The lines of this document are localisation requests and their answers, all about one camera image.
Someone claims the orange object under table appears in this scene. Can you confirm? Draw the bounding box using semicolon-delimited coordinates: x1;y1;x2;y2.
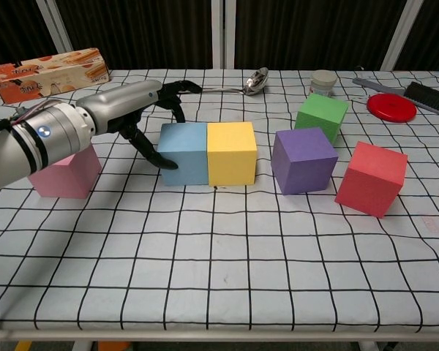
97;341;131;351

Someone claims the purple foam cube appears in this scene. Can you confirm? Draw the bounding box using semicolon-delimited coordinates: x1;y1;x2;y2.
271;127;339;196

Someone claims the orange biscuit box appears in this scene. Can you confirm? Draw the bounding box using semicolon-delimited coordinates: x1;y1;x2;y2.
0;47;113;105

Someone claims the red round plastic lid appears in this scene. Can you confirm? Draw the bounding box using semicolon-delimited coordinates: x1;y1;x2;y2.
366;93;419;124

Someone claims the small white jar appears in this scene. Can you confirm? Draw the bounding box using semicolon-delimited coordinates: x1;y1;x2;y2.
309;69;337;99

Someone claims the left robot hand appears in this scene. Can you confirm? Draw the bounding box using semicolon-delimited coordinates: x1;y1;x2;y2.
75;78;203;170

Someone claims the grey brush with black bristles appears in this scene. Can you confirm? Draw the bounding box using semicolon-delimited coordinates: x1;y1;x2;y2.
352;76;439;116

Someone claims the blue foam cube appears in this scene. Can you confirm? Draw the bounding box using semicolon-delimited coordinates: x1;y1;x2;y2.
156;122;209;187

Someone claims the yellow foam cube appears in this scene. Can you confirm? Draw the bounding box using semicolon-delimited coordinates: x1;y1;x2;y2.
206;121;258;186

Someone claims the green foam cube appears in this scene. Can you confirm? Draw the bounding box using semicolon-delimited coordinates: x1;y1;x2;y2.
294;92;350;144

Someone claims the grey table edge rail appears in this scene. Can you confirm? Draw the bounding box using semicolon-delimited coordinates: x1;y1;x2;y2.
0;326;439;344

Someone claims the pink foam cube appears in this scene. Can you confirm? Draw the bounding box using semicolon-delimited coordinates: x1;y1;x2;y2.
28;146;102;200

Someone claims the steel ladle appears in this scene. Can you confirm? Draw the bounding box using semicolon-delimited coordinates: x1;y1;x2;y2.
200;67;270;97

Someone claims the white black-grid tablecloth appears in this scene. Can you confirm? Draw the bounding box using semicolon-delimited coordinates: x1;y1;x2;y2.
0;67;439;333

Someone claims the red foam cube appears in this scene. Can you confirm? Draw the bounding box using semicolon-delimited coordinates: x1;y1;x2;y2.
334;140;408;219

